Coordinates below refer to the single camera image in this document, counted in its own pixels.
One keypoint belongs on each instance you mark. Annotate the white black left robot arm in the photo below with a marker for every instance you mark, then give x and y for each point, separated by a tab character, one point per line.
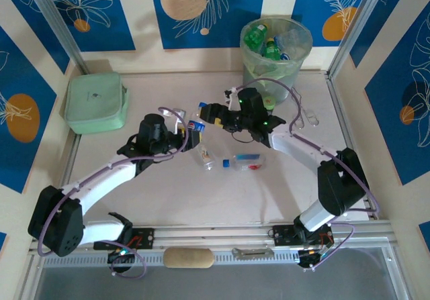
111	179

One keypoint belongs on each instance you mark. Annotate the clear bottle orange white label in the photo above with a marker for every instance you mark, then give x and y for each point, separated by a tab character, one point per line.
205	155

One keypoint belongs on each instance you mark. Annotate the green plastic bin liner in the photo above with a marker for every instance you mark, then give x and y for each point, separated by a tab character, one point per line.
295	63

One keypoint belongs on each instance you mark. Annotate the black left base mounting plate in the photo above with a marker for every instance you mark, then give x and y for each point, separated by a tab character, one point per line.
144	238

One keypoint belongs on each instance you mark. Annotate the clear bottle red blue label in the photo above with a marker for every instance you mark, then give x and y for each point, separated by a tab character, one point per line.
248	162

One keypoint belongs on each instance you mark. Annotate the black right base mounting plate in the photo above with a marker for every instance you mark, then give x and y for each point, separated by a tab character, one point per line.
282	236

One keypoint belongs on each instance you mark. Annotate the mint green zipper pouch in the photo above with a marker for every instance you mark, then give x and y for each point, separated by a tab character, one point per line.
94	102

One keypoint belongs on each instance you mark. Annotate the clear Pepsi label bottle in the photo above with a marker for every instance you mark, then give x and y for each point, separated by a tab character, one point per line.
195	125

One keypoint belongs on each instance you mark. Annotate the silver metal bracket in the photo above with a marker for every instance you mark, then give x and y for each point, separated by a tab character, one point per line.
252	252

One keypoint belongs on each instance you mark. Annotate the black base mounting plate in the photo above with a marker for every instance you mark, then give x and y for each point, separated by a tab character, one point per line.
282	236
144	238

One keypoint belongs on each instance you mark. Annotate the green plastic soda bottle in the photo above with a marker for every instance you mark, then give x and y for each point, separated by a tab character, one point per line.
255	35
272	51

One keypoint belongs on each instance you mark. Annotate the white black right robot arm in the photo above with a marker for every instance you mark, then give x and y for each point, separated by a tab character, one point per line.
295	149

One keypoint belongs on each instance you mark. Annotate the aluminium frame rail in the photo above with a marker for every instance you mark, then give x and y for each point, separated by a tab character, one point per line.
215	236

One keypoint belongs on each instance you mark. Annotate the small blue label water bottle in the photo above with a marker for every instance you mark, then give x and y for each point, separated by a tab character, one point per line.
285	56

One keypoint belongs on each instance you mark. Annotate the beige oblong cushion pad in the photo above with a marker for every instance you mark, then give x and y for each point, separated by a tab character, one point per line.
188	258

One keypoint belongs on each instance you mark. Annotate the aluminium frame post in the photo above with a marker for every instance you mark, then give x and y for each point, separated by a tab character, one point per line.
55	25
356	28

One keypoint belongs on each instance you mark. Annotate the grey mesh waste bin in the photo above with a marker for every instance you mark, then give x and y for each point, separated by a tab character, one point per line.
280	93

